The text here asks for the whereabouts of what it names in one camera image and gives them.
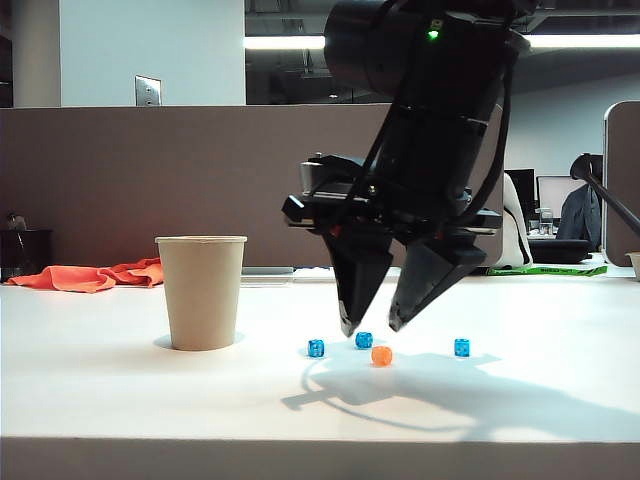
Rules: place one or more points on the brown partition with white edge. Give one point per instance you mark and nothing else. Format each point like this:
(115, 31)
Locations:
(625, 175)

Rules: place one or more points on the silver laptop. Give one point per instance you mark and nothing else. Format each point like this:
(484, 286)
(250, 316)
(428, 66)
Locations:
(267, 270)

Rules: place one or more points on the metal wall plate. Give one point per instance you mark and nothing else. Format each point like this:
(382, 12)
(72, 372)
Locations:
(148, 90)

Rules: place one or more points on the brown desk partition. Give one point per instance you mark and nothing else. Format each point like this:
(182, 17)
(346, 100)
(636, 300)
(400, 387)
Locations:
(150, 175)

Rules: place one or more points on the orange die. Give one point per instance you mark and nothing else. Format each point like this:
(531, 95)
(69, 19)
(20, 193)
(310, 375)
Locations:
(381, 356)

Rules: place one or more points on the green tape strip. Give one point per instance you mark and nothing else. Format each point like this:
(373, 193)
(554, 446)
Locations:
(550, 270)

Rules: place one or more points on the clear glass bottle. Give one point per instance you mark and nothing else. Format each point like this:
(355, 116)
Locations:
(545, 222)

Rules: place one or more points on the black waste bin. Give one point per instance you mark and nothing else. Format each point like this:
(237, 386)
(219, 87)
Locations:
(25, 255)

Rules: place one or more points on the blue translucent die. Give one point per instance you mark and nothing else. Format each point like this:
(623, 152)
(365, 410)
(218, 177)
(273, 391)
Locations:
(316, 348)
(364, 341)
(461, 347)

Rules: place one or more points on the white office chair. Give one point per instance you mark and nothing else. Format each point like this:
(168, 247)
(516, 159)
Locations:
(517, 235)

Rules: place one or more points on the black pole with knob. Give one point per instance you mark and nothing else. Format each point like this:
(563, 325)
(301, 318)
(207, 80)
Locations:
(615, 202)

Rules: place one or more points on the person in dark jacket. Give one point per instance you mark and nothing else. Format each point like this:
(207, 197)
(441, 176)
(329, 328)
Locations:
(577, 220)

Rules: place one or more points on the black flat case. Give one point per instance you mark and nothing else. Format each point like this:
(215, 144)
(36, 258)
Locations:
(557, 251)

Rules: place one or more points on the monitor with white screen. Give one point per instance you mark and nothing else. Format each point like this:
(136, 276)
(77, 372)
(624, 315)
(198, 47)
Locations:
(555, 192)

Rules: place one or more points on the brown paper cup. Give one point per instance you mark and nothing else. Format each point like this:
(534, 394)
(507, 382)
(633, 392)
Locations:
(201, 295)

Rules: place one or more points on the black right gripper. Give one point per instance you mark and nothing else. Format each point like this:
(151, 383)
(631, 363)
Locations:
(425, 170)

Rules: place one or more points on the orange cloth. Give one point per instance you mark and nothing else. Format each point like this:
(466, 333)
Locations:
(75, 277)

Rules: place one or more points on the black computer monitor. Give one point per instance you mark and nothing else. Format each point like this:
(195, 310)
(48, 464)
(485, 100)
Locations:
(525, 190)

